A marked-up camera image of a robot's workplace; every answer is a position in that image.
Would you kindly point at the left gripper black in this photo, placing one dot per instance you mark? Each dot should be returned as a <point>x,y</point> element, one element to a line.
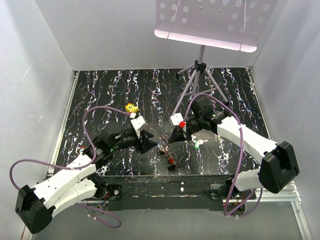
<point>146,143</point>

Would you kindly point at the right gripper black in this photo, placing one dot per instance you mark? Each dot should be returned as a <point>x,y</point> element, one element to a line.
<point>178,135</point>

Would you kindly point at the green key tag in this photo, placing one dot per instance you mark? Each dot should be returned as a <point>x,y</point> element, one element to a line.
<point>197,145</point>

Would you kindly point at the silver key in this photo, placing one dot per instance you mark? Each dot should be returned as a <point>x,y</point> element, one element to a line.
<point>202,141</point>

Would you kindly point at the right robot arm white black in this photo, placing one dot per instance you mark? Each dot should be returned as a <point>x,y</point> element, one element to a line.
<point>278,162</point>

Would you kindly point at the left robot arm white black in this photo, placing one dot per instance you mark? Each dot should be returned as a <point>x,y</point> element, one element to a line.
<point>38,205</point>

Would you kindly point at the red key tag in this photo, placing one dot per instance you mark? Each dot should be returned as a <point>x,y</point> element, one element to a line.
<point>171,161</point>

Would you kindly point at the yellow owl number block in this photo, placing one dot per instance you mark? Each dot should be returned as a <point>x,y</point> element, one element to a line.
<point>131,108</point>

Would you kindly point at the lilac music stand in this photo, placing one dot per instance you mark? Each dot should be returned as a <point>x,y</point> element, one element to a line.
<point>236,25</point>

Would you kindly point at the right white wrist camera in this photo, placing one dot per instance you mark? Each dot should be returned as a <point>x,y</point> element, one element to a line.
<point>177,121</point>

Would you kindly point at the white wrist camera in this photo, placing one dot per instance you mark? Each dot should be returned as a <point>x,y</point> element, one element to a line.
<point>139,124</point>
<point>177,121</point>

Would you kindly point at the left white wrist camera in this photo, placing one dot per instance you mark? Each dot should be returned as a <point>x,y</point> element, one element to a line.
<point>139,124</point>

